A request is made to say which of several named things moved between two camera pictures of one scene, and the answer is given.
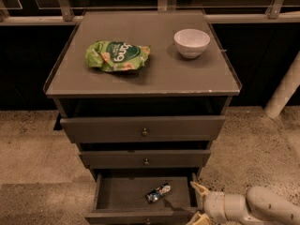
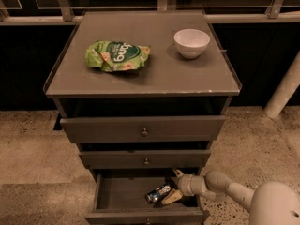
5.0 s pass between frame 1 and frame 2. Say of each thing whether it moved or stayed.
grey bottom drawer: stayed
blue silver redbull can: stayed
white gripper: moved
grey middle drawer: stayed
